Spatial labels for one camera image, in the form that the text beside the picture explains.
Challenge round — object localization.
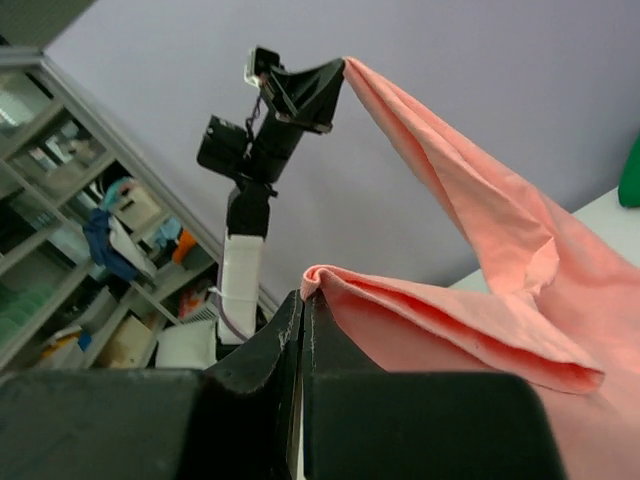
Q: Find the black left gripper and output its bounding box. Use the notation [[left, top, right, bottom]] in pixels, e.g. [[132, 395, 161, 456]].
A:
[[196, 58, 345, 183]]

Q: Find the green folded t shirt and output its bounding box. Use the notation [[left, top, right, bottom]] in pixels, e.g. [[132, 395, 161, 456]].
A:
[[617, 137, 640, 208]]

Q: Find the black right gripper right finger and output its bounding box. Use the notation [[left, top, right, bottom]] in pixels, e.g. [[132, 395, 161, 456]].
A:
[[302, 292, 567, 479]]

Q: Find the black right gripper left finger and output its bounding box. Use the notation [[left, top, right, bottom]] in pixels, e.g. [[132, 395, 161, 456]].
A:
[[1, 292, 303, 479]]

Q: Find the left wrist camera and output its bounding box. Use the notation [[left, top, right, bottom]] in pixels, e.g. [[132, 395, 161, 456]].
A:
[[244, 46, 285, 88]]

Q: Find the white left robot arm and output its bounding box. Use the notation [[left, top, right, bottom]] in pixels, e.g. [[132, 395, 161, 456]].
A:
[[196, 46, 345, 346]]

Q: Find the pink t shirt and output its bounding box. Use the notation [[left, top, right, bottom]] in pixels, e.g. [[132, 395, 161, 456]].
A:
[[301, 57, 639, 479]]

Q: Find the grey metal shelving rack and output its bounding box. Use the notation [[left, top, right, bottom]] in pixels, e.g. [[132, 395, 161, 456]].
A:
[[1, 47, 237, 372]]

